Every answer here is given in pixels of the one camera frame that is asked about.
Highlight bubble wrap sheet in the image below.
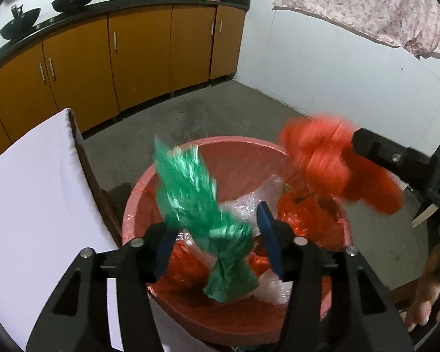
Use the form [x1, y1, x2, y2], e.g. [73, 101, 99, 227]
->
[175, 173, 298, 307]

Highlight orange plastic bag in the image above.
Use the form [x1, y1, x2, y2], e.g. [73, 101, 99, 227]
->
[280, 115, 403, 215]
[154, 241, 210, 290]
[277, 193, 348, 251]

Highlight black wok left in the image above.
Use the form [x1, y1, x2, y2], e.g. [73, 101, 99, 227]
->
[0, 5, 41, 40]

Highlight orange plastic bag front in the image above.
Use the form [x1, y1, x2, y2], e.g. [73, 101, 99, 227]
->
[277, 193, 348, 251]

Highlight lower wooden kitchen cabinets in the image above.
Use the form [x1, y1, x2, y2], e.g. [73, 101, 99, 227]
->
[0, 0, 251, 155]

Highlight hanging floral cloth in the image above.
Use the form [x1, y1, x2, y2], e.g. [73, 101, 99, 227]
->
[274, 0, 440, 56]

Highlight dark green plastic bag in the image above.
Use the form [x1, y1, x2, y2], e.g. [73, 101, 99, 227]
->
[154, 138, 258, 303]

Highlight person's right hand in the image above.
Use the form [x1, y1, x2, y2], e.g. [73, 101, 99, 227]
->
[405, 244, 440, 332]

